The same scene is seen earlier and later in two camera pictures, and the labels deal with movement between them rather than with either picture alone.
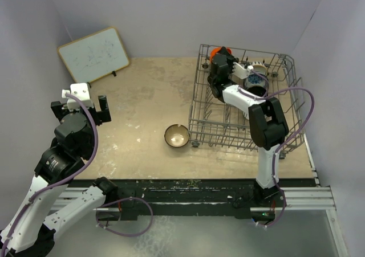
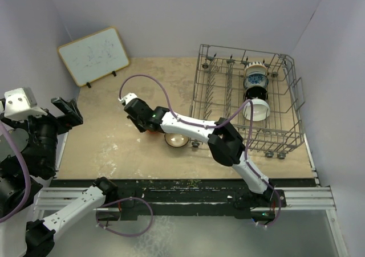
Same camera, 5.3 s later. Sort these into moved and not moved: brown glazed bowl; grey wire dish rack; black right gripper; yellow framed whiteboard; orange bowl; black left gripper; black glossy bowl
Moved: black right gripper; black left gripper; orange bowl
Not moved: black glossy bowl; grey wire dish rack; brown glazed bowl; yellow framed whiteboard
